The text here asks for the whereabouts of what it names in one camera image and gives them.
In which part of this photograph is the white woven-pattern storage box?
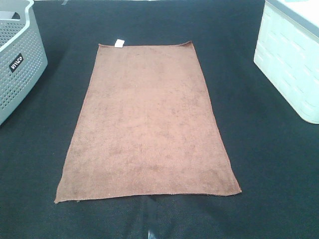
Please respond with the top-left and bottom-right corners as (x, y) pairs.
(253, 0), (319, 124)

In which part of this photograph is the grey perforated plastic basket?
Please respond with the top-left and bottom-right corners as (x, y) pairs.
(0, 0), (48, 122)

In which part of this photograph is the brown towel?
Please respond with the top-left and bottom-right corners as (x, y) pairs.
(55, 41), (241, 203)

